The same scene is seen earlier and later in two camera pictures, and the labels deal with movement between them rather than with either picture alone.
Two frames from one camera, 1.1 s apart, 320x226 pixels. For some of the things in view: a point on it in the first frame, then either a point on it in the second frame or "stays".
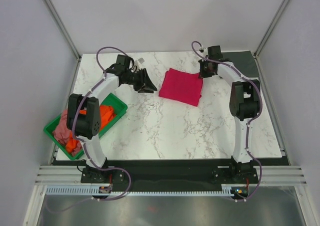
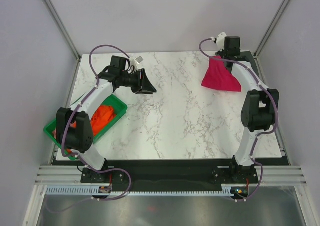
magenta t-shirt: (181, 86) → (218, 76)
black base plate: (144, 172) stays
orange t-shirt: (107, 114) stays
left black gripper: (144, 80) stays
